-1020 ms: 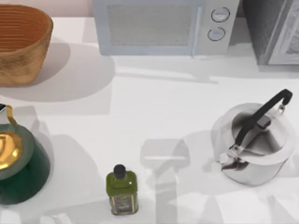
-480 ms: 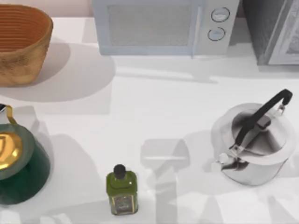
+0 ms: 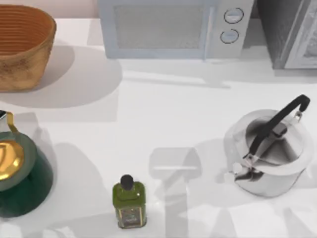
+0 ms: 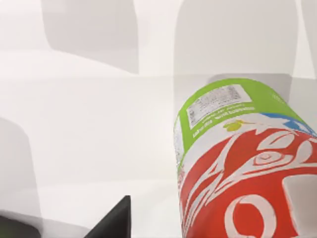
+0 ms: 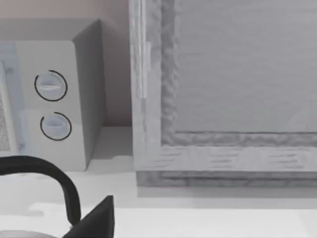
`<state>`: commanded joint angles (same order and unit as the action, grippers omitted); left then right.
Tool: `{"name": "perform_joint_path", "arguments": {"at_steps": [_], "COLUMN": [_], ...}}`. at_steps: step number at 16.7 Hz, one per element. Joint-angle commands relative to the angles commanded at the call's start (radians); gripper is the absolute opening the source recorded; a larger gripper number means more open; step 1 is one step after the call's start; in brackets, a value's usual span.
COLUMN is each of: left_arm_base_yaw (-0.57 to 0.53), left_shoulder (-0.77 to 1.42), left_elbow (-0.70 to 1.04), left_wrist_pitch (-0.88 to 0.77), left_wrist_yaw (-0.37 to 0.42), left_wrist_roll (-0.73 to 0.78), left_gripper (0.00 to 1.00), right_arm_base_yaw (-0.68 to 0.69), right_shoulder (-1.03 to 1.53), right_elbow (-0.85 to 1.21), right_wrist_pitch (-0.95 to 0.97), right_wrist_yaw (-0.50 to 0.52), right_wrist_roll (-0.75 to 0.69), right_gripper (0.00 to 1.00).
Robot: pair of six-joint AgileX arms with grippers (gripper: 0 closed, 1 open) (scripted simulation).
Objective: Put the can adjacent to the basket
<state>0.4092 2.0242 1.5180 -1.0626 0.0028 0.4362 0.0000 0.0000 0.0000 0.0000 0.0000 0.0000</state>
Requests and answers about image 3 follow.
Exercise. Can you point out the green bottle with black cap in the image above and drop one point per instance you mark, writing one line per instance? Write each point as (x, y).
(129, 203)

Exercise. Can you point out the pale microwave oven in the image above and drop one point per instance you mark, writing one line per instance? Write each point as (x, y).
(158, 27)

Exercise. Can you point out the microwave knob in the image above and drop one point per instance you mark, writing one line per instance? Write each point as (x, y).
(233, 15)
(229, 36)

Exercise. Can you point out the woven brown basket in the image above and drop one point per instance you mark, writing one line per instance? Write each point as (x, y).
(23, 62)

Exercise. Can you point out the green and gold kettle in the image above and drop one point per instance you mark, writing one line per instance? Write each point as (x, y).
(19, 168)

